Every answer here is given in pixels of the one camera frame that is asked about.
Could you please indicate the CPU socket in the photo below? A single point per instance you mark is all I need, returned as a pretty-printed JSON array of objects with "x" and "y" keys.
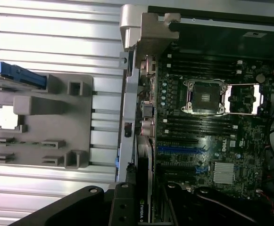
[{"x": 204, "y": 97}]

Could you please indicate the hard disk with blue bracket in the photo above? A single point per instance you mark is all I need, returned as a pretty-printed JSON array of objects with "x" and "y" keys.
[{"x": 21, "y": 73}]

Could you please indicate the blue expansion slot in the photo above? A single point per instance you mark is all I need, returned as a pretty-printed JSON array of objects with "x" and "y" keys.
[{"x": 181, "y": 149}]

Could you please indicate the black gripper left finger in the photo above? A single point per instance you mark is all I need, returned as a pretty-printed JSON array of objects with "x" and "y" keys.
[{"x": 122, "y": 207}]

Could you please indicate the black expansion slot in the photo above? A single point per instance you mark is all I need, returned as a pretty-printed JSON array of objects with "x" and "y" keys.
[{"x": 178, "y": 141}]

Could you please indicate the silver chipset heatsink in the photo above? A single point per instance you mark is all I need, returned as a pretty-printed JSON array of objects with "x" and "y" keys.
[{"x": 224, "y": 173}]

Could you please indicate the coin battery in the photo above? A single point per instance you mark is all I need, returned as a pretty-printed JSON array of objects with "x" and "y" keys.
[{"x": 260, "y": 78}]

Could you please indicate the grey parts rack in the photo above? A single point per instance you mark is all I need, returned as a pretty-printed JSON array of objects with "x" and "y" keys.
[{"x": 56, "y": 122}]

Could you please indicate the black open PC case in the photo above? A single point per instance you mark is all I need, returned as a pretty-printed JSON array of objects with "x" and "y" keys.
[{"x": 129, "y": 99}]

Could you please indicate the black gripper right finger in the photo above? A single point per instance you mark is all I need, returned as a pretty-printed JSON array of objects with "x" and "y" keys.
[{"x": 181, "y": 212}]

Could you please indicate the green RAM stick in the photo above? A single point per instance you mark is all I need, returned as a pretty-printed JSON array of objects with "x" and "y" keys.
[{"x": 21, "y": 142}]

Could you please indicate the silver CPU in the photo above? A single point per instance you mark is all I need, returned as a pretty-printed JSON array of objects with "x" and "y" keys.
[{"x": 7, "y": 117}]

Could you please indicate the green motherboard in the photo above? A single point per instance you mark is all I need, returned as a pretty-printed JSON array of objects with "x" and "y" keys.
[{"x": 245, "y": 141}]

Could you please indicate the metal socket cover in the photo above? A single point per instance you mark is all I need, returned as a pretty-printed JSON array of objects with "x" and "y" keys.
[{"x": 243, "y": 99}]

